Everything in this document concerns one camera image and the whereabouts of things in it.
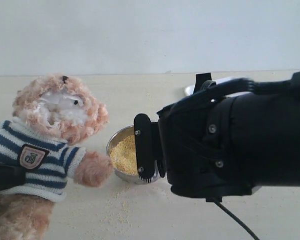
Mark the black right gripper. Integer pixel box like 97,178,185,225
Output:
134,99,255,198

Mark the beige teddy bear striped sweater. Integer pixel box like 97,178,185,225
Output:
0,73,113,240

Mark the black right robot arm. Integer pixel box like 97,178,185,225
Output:
133,71,300,201

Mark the round metal bowl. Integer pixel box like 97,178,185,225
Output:
106,125,160,185

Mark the yellow millet grain in bowl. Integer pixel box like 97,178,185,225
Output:
110,135,138,176

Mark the white rectangular plastic tray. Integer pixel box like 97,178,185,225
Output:
184,76,237,97

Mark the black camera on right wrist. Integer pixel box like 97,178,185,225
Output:
194,72,215,93

